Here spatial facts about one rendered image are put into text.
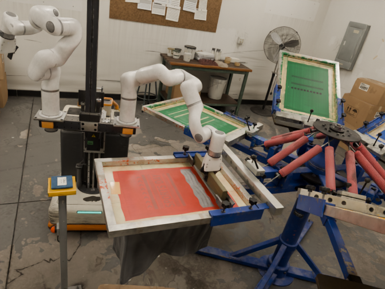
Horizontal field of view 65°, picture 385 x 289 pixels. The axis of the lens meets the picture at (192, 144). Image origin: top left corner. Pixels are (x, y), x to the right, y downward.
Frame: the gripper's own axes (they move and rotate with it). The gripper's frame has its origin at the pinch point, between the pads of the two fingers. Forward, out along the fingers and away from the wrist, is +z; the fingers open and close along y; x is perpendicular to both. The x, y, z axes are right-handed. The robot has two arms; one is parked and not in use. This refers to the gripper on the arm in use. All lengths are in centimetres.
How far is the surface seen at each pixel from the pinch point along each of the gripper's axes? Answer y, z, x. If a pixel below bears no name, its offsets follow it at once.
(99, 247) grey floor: 50, 101, -55
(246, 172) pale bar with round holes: -24.0, -2.5, 1.4
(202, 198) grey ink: 7.6, 5.7, 11.1
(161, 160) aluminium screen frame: 19.9, 3.8, -25.7
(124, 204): 49, 6, 9
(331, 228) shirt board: -58, 9, 43
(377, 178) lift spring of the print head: -94, -13, 32
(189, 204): 16.3, 6.0, 14.5
